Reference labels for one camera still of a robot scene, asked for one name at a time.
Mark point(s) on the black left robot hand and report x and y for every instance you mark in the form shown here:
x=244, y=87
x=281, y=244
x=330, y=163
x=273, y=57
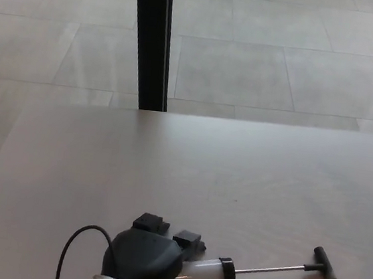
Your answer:
x=142, y=259

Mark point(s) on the black vertical frame post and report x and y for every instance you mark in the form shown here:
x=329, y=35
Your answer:
x=152, y=41

